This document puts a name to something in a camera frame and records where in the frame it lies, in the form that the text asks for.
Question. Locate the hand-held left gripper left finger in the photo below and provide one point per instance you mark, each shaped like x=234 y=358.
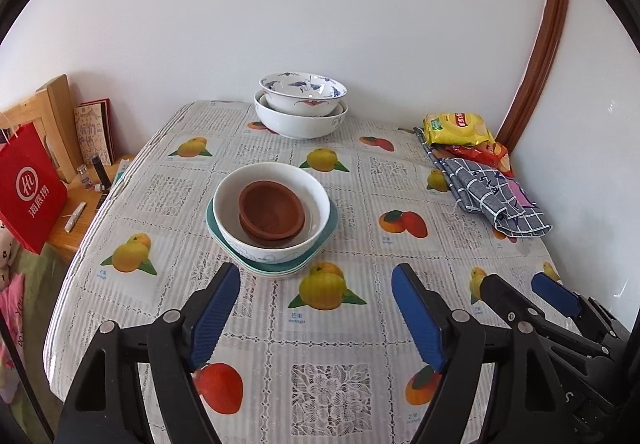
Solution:
x=215 y=319

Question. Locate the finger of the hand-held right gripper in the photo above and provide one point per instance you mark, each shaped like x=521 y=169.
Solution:
x=500 y=294
x=555 y=296

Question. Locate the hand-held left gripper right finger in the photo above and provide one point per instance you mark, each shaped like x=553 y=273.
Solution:
x=417 y=319

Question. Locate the green plate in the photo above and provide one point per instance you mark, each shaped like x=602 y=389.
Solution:
x=280 y=275

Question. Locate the blue plate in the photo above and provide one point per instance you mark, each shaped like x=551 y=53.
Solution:
x=214 y=229

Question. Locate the brown clay bowl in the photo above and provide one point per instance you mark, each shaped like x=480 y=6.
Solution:
x=296 y=228
x=270 y=204

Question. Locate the white bowl with blue lines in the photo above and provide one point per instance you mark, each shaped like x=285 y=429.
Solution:
x=280 y=177

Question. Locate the fruit print tablecloth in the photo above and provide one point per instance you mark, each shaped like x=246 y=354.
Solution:
x=360 y=244

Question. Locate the pink packet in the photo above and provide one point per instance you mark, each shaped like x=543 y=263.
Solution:
x=520 y=194

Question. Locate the grey checked cloth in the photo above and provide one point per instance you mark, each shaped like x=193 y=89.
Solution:
x=480 y=184

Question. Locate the orange snack bag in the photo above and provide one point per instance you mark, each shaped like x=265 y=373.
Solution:
x=487 y=157

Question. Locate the wooden side table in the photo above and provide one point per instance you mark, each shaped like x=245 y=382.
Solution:
x=90 y=224

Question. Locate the yellow chips bag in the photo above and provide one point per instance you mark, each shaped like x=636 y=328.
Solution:
x=457 y=129

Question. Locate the white tube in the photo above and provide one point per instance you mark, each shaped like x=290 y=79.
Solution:
x=75 y=217

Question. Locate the green blanket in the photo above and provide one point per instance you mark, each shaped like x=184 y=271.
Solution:
x=45 y=284

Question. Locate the black tube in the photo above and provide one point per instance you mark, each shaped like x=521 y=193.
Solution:
x=98 y=170

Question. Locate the small glass bottle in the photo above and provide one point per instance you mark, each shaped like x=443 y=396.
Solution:
x=83 y=173

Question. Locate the pink cloth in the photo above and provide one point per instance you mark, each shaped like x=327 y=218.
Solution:
x=11 y=309

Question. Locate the large white bowl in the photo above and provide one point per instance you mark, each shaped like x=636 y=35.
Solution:
x=300 y=127

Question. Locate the plush toy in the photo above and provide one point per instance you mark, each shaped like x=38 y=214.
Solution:
x=7 y=249

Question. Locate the greeting card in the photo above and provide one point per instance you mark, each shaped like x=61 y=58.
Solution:
x=95 y=134

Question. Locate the red paper bag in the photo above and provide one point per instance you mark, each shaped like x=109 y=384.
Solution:
x=30 y=194

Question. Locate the crane pattern bowl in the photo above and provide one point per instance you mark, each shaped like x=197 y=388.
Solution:
x=300 y=107

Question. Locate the wooden door frame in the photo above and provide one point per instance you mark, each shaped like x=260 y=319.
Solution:
x=545 y=49

